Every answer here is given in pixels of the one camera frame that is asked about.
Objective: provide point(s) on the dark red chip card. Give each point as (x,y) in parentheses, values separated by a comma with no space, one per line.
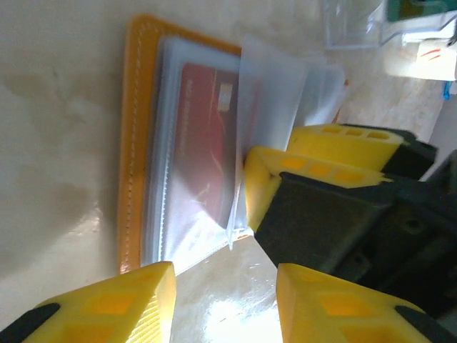
(200,143)

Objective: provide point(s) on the orange card holder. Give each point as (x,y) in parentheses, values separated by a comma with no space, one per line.
(135,143)

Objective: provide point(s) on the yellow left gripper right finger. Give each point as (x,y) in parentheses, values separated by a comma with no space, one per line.
(339,314)

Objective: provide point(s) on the clear acrylic card organizer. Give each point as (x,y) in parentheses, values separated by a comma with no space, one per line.
(357,32)

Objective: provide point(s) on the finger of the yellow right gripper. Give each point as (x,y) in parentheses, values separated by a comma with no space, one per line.
(357,146)
(314,214)

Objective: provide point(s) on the teal card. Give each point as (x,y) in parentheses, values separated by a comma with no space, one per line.
(392,10)

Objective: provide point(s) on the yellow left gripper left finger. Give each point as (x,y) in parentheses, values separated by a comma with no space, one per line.
(107,307)

